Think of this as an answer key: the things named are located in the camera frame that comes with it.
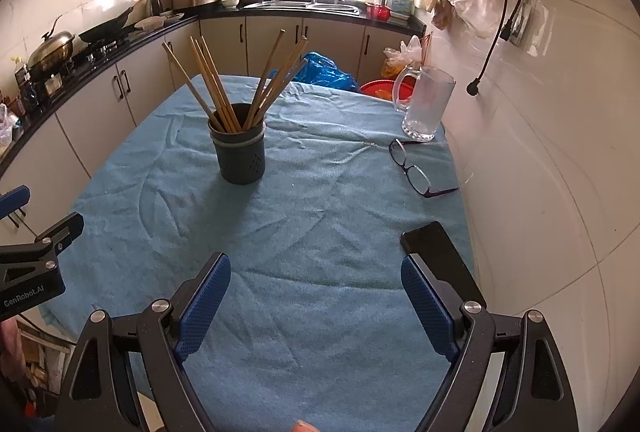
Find red plastic basin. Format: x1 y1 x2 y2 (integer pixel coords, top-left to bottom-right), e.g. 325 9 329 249
359 79 416 101

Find steel lidded pot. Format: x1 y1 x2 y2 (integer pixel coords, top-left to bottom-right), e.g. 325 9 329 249
27 16 76 73

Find blue table cloth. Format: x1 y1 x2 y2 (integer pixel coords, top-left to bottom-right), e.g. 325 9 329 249
37 74 481 432

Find black smartphone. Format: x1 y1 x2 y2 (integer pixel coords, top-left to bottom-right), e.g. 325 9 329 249
400 221 488 313

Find dark grey utensil holder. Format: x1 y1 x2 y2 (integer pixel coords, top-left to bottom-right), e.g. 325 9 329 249
208 103 267 185

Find purple framed eyeglasses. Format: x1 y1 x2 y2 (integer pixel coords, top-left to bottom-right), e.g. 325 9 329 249
389 138 473 199

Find black gas stove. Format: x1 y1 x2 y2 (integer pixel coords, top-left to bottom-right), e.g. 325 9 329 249
72 36 121 62

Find black wok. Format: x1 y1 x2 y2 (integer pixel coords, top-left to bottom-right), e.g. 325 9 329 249
79 6 136 43

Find blue plastic bag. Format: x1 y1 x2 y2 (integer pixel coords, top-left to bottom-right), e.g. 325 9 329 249
287 52 362 93

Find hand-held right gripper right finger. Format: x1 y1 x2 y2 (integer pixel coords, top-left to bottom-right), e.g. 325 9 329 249
400 253 573 432

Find steel kitchen sink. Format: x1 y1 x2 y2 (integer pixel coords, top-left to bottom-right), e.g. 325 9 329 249
245 0 361 15

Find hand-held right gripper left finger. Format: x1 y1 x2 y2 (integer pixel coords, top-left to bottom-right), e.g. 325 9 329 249
52 252 232 432

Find clear glass mug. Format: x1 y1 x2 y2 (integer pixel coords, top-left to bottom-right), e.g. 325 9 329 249
391 64 457 143

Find black kitchen countertop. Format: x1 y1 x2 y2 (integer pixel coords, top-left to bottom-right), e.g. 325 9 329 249
0 4 426 173

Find orange and white plastic bag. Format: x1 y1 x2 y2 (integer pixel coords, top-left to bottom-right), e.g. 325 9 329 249
382 36 423 80

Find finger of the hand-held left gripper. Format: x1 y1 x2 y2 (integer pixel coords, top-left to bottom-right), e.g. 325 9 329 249
0 212 85 265
0 185 31 219

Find bundle of wooden chopsticks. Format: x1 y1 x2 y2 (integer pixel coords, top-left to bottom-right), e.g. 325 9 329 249
161 29 310 133

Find long black power cable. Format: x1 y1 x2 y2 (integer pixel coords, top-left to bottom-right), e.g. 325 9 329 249
466 0 512 96

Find white wall box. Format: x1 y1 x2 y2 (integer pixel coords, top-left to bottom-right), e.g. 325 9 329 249
510 0 538 45

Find person's left hand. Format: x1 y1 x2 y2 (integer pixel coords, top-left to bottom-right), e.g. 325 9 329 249
0 318 23 383

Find group of condiment bottles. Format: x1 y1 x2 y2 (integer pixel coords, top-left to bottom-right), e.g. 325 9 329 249
0 56 31 147

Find short black power cable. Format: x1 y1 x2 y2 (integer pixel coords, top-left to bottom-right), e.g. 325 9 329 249
500 0 526 43

